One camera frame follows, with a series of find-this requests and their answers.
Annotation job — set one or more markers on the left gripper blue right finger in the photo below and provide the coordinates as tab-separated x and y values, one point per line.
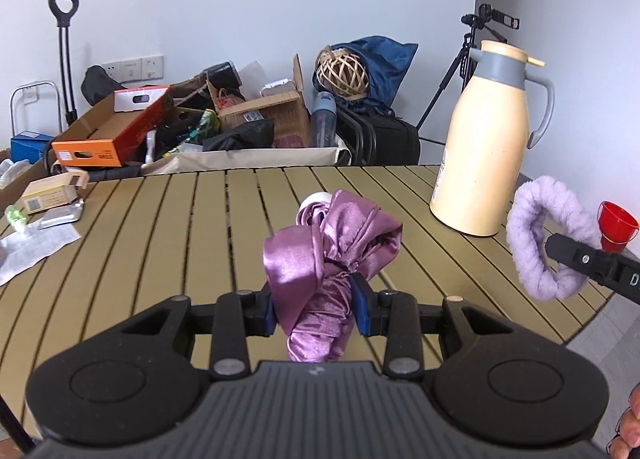
362	299

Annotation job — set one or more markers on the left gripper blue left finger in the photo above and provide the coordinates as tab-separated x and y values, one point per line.
267	312

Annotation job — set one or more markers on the purple satin scrunchie cloth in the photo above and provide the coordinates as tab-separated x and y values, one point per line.
307	266

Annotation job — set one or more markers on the lavender fluffy headband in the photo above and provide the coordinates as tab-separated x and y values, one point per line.
534	202

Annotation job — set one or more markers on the person's right hand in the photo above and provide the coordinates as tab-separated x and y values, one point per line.
627	436

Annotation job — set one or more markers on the red bucket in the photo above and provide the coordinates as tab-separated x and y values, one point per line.
618	227

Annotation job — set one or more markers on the white paper cone cup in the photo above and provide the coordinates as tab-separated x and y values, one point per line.
316	197

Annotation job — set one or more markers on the olive folding camp table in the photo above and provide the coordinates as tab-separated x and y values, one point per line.
204	234

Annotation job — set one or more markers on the grey blue water bottle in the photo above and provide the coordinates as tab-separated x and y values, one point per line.
323	121

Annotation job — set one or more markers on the cream thermos jug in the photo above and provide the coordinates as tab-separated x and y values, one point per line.
487	138

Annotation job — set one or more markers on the open brown cardboard box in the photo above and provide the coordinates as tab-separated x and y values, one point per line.
250	95

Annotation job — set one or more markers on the woven rattan ball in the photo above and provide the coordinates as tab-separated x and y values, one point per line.
341	72

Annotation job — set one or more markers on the navy blue bag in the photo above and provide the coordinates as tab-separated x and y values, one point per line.
388	62

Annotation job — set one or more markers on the orange shoe box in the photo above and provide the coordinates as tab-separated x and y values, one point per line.
109	133

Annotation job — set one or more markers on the small beige carton box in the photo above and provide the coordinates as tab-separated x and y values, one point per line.
53	191

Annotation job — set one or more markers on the white paper sheet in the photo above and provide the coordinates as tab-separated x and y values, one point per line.
21	251

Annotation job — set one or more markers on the green white small bottle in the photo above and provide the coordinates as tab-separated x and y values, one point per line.
17	220

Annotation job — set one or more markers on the white metal frame chair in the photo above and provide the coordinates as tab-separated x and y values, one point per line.
36	108

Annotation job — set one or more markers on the black trolley handle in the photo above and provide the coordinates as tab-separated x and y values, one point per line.
63	12

